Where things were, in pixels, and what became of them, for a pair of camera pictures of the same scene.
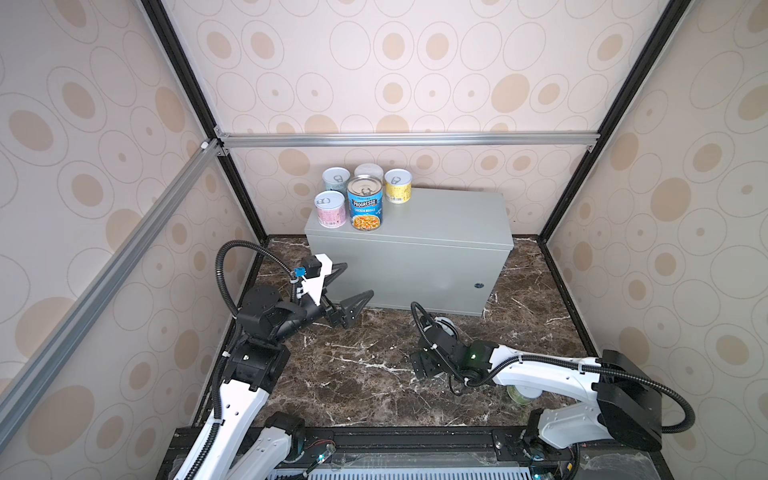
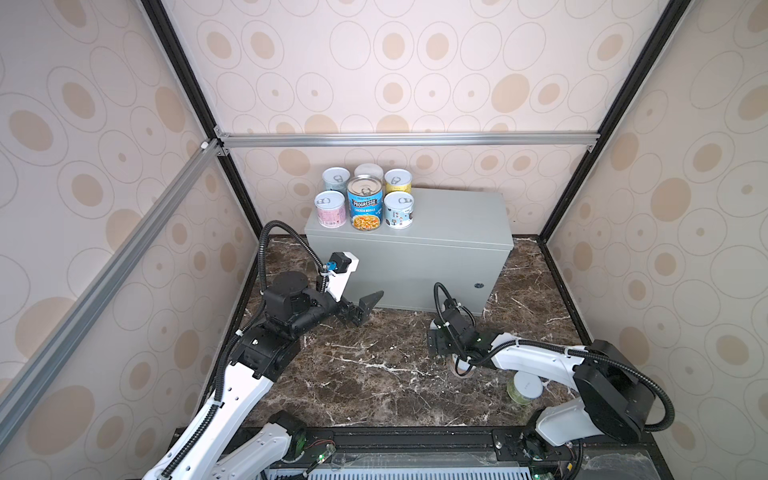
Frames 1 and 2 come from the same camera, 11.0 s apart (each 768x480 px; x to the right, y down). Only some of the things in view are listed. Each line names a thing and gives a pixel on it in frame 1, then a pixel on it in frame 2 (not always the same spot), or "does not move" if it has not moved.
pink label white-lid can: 331,209 does not move
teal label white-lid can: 336,178 does not move
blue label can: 366,203 does not move
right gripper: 425,371 -> 438,348
